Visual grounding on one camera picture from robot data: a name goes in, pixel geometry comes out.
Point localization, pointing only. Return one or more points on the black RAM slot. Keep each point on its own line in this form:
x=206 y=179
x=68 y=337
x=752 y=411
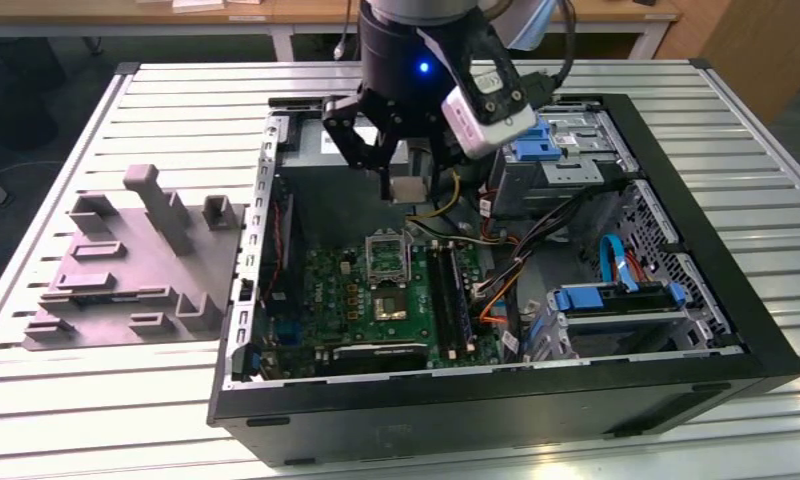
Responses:
x=442 y=300
x=460 y=295

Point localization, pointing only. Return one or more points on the CPU socket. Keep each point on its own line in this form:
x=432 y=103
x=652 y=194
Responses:
x=389 y=306

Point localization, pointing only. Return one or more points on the white cardboard box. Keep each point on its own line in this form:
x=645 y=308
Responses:
x=200 y=5

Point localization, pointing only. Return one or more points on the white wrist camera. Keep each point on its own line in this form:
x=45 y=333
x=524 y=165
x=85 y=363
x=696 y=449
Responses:
x=487 y=135

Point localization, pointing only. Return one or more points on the blue VGA port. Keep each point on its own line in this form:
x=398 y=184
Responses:
x=254 y=362

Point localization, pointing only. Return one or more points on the dark office chair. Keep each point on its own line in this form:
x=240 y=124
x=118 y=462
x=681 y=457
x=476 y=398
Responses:
x=13 y=90

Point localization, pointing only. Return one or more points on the metal disk cage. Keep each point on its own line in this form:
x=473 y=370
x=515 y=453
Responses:
x=696 y=325

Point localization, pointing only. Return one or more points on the green motherboard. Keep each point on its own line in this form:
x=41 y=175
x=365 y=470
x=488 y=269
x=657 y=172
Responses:
x=333 y=265

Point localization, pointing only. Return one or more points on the grey plastic parts rack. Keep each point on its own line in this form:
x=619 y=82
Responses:
x=153 y=280

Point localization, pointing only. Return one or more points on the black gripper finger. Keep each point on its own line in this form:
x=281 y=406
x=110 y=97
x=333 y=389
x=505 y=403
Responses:
x=362 y=155
x=442 y=170

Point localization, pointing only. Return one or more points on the black PC case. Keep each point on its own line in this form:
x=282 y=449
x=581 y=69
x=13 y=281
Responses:
x=440 y=425

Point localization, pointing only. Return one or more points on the grey power supply unit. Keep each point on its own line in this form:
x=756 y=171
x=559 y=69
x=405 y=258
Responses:
x=333 y=200

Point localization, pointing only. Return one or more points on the wooden cabinet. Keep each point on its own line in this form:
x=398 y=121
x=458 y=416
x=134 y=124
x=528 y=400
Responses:
x=753 y=50

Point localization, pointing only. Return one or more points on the blue disk carrier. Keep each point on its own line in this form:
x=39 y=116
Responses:
x=583 y=299

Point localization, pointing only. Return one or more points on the metal optical drive cage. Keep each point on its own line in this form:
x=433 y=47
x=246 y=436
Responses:
x=573 y=172

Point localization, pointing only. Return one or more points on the blue motherboard connector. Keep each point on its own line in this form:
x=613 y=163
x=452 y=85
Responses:
x=288 y=334

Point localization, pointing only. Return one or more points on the blue plastic drive bracket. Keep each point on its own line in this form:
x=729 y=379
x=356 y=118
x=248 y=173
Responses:
x=540 y=150

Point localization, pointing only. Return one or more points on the black graphics card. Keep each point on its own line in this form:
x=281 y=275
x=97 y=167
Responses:
x=380 y=352

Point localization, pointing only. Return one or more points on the silver CPU green edge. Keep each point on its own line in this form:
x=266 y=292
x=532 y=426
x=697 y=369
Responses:
x=409 y=190

